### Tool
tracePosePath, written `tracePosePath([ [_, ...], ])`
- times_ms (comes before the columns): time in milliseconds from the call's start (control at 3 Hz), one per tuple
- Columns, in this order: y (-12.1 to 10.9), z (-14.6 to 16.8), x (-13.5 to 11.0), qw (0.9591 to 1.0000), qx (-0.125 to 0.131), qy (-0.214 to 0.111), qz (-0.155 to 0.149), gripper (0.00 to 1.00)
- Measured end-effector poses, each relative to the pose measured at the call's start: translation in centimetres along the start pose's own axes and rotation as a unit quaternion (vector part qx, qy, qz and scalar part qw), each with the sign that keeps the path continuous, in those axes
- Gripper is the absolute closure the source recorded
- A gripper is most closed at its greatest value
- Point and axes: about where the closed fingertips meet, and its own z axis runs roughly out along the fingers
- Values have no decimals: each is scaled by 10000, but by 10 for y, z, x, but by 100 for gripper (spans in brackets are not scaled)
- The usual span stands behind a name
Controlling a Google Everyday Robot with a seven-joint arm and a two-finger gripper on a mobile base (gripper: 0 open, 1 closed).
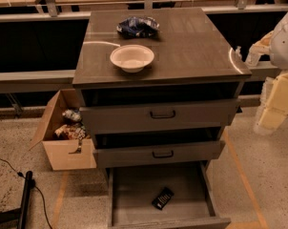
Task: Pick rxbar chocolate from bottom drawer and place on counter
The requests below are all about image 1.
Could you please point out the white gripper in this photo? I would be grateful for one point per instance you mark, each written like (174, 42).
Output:
(284, 47)

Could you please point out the black rxbar chocolate bar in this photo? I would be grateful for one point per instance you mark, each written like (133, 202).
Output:
(163, 198)

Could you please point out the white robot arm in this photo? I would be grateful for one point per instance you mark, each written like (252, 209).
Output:
(279, 45)

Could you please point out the grey top drawer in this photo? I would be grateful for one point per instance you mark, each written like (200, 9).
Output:
(158, 117)

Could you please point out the grey drawer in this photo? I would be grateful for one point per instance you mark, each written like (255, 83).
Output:
(132, 190)
(158, 117)
(158, 154)

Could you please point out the grey drawer cabinet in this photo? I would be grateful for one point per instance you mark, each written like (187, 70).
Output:
(192, 62)

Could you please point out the grey middle drawer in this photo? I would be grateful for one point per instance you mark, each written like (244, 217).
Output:
(158, 154)

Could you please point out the grey bottom drawer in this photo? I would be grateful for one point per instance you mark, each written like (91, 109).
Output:
(132, 190)

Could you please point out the blue crumpled chip bag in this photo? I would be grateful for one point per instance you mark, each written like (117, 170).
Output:
(138, 27)

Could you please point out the white paper bowl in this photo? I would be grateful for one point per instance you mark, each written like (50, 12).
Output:
(132, 58)

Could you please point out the silver snack bag in box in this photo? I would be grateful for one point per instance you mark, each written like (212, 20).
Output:
(73, 115)

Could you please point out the brown snack bags in box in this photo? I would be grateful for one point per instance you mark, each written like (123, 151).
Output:
(71, 131)

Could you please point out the cardboard box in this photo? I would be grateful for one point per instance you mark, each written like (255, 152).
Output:
(63, 154)

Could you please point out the black stand leg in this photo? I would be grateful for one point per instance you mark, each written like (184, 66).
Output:
(20, 214)

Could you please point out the grey metal rail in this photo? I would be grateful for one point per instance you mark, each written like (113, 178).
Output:
(52, 81)

